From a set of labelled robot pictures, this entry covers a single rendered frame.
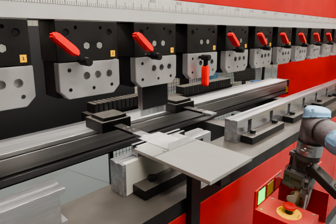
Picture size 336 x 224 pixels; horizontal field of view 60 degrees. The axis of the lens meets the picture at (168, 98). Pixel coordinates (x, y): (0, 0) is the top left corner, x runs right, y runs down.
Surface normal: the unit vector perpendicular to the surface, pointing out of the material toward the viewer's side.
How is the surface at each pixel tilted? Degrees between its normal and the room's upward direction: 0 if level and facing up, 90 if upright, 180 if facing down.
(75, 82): 90
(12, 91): 90
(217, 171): 0
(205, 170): 0
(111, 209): 0
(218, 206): 90
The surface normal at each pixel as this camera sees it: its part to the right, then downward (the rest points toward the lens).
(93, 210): 0.00, -0.98
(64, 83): 0.71, 0.15
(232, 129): -0.70, 0.15
